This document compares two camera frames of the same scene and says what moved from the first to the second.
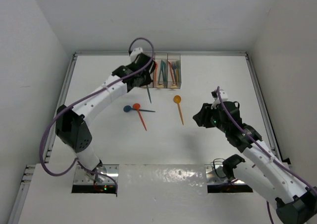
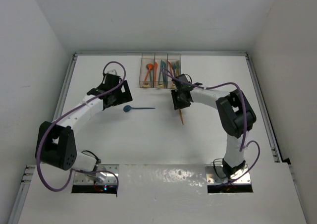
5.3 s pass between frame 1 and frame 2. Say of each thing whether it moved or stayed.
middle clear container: stayed
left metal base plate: stayed
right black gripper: moved
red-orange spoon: moved
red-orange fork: stayed
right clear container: stayed
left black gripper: moved
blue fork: stayed
